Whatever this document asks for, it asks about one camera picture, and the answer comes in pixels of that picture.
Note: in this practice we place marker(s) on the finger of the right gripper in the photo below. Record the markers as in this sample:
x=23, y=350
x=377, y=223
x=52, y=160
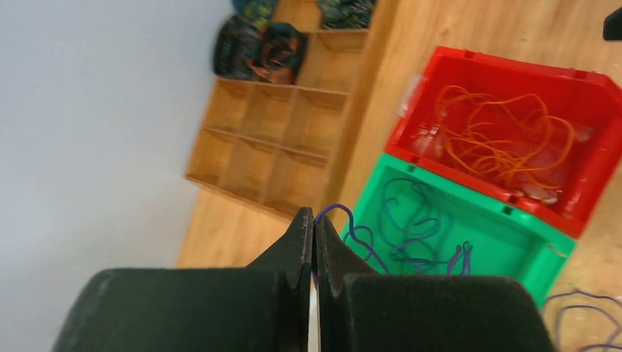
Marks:
x=612, y=26

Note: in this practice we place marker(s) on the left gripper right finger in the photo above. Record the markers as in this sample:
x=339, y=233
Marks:
x=362, y=310

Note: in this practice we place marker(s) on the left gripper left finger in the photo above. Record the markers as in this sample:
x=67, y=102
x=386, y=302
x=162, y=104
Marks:
x=263, y=306

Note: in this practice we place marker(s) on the green plastic bin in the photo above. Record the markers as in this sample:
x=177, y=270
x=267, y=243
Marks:
x=411, y=221

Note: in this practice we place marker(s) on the red plastic bin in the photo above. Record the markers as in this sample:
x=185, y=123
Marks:
x=543, y=139

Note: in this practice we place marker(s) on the wooden compartment tray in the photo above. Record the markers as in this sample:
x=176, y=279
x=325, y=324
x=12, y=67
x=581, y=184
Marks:
x=286, y=146

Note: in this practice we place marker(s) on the black rolled belt middle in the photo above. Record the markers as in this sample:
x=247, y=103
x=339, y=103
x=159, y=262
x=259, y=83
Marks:
x=278, y=53

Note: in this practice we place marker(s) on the black rolled belt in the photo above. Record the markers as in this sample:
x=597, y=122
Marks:
x=278, y=53
x=237, y=42

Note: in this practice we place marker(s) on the black rolled belt top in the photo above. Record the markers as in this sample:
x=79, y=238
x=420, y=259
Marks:
x=237, y=42

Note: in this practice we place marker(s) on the green rolled belt lower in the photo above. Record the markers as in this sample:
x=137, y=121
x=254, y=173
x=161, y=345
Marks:
x=346, y=14

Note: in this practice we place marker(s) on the blue green rolled belt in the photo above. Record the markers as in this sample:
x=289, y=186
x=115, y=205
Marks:
x=257, y=13

